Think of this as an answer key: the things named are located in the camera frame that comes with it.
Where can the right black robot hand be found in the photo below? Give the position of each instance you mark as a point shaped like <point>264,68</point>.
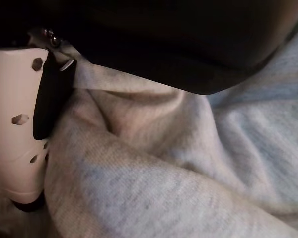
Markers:
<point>164,37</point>

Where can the light grey sweatshirt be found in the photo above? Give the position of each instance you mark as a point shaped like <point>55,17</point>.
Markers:
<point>164,161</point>

